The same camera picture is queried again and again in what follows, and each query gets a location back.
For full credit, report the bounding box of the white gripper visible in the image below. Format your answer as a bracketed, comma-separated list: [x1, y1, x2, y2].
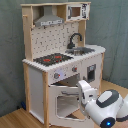
[77, 80, 97, 108]

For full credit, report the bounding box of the toy oven door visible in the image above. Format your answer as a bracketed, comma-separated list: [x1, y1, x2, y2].
[49, 85, 94, 128]

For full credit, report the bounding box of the small metal pot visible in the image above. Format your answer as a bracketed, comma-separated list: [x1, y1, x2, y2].
[74, 50, 85, 55]

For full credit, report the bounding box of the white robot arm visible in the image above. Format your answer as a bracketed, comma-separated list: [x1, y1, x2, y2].
[77, 80, 128, 128]

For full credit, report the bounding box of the wooden toy kitchen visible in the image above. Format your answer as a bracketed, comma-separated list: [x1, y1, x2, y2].
[22, 2, 105, 128]

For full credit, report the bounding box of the grey ice dispenser panel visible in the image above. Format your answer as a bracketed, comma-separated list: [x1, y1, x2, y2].
[87, 64, 96, 81]

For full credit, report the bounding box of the red left stove knob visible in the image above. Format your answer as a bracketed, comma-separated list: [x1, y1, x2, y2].
[54, 73, 60, 79]

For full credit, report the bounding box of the grey toy sink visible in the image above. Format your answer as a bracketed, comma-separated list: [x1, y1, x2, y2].
[66, 47, 94, 56]

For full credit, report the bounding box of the black toy stovetop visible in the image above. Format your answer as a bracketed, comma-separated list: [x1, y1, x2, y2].
[34, 53, 71, 67]

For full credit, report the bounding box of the black toy faucet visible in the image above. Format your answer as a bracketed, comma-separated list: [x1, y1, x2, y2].
[67, 33, 83, 49]

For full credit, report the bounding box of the white toy microwave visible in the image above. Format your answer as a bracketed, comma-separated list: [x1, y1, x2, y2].
[67, 3, 90, 21]

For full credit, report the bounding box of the grey range hood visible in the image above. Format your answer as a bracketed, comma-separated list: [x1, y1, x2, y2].
[35, 6, 64, 27]

